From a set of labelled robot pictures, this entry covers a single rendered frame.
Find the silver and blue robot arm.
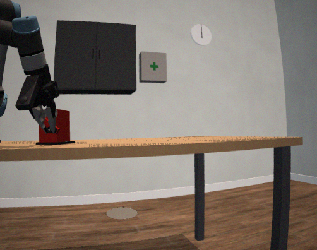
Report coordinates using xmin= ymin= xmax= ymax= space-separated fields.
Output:
xmin=0 ymin=0 xmax=47 ymax=117

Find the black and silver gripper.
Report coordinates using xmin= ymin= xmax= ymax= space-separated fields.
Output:
xmin=24 ymin=64 xmax=59 ymax=134

